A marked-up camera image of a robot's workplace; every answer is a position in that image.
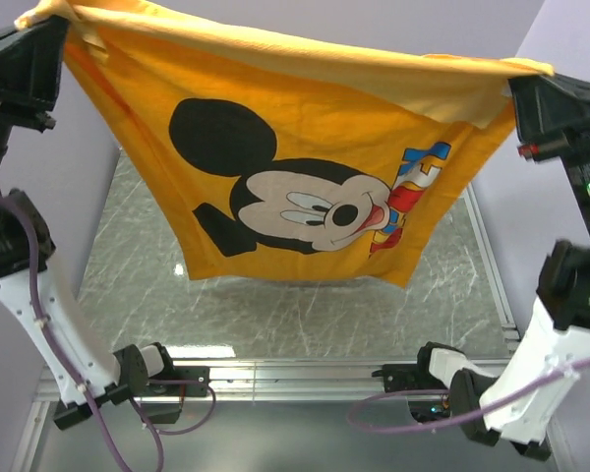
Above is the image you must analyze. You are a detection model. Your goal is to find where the orange pillowcase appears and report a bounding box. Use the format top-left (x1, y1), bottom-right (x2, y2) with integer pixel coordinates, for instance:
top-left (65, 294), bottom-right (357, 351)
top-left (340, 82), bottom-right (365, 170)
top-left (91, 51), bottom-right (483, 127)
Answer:
top-left (16, 1), bottom-right (555, 286)

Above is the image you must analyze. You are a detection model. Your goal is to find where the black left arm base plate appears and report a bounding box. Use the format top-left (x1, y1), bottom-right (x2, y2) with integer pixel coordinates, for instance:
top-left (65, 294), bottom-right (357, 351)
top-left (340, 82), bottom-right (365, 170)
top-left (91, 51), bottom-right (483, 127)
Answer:
top-left (162, 366), bottom-right (210, 398)

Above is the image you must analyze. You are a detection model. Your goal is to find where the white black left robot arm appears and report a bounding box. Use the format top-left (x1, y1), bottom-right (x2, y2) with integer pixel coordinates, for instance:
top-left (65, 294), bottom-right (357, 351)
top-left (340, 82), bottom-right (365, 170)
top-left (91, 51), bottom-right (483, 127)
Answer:
top-left (0, 16), bottom-right (179, 431)

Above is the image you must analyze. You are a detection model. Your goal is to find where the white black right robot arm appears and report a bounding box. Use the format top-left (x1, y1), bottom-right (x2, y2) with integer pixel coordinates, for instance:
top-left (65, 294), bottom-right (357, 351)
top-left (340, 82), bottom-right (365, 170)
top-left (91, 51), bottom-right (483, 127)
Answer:
top-left (413, 74), bottom-right (590, 461)

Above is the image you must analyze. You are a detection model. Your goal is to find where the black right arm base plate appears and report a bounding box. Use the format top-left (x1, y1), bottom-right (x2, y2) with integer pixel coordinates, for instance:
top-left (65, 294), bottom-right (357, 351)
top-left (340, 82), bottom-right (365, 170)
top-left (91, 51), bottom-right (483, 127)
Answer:
top-left (371, 364), bottom-right (446, 393)

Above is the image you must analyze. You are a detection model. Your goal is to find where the aluminium front rail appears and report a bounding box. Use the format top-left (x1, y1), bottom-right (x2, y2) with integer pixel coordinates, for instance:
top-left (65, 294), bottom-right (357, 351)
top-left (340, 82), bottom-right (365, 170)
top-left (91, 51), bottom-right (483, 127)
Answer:
top-left (32, 357), bottom-right (522, 403)

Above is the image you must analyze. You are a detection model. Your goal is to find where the aluminium side rail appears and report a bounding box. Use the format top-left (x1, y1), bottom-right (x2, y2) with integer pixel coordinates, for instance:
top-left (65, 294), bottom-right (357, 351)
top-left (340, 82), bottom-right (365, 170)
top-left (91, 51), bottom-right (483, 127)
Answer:
top-left (463, 184), bottom-right (521, 353)

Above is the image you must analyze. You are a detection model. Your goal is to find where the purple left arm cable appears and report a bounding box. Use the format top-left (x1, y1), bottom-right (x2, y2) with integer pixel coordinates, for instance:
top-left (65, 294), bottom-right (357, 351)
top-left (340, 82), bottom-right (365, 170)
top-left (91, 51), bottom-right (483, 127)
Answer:
top-left (0, 184), bottom-right (217, 472)

